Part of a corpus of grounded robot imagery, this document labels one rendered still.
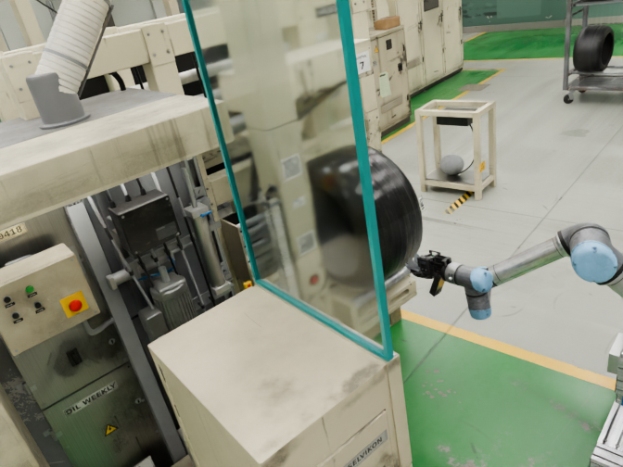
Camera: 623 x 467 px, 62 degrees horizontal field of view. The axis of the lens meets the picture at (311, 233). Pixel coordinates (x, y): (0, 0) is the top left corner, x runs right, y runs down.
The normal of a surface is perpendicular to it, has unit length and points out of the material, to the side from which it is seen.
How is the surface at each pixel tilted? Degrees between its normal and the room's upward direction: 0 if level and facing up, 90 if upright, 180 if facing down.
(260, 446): 0
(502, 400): 0
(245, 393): 0
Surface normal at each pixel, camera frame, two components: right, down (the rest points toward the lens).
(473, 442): -0.17, -0.88
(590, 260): -0.44, 0.40
